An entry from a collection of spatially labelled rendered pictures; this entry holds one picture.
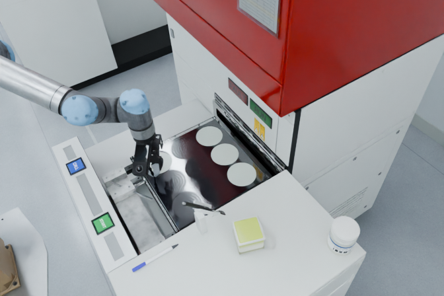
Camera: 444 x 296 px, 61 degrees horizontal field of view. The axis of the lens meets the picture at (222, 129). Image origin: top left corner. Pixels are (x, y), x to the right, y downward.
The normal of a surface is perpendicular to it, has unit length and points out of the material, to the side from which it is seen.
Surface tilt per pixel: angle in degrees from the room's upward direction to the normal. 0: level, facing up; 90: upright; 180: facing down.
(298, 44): 90
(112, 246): 0
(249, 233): 0
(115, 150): 0
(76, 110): 47
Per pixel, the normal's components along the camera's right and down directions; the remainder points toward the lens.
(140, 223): -0.04, -0.68
